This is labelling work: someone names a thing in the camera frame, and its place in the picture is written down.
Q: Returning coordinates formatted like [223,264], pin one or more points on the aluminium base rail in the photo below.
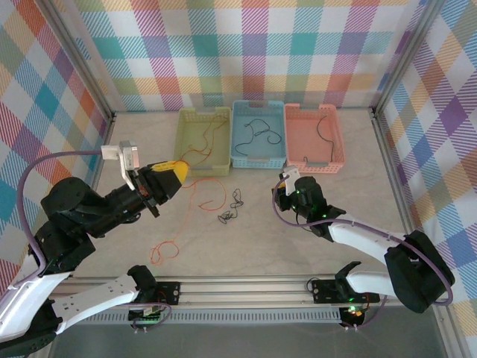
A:
[242,291]

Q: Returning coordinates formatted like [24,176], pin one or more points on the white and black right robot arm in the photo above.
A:
[357,238]

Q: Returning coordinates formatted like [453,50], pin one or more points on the green perforated plastic basket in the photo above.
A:
[197,149]

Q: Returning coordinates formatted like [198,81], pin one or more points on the aluminium frame post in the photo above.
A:
[80,61]
[410,56]

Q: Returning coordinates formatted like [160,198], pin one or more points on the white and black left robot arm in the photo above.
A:
[93,294]

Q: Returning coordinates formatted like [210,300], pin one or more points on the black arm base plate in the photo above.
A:
[322,291]
[171,292]

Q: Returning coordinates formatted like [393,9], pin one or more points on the blue perforated plastic basket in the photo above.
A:
[268,153]

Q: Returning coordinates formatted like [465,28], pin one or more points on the pink perforated plastic basket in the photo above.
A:
[302,138]

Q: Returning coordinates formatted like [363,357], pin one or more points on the green controller board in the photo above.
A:
[145,317]

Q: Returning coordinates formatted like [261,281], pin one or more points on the small controller board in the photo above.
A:
[352,311]

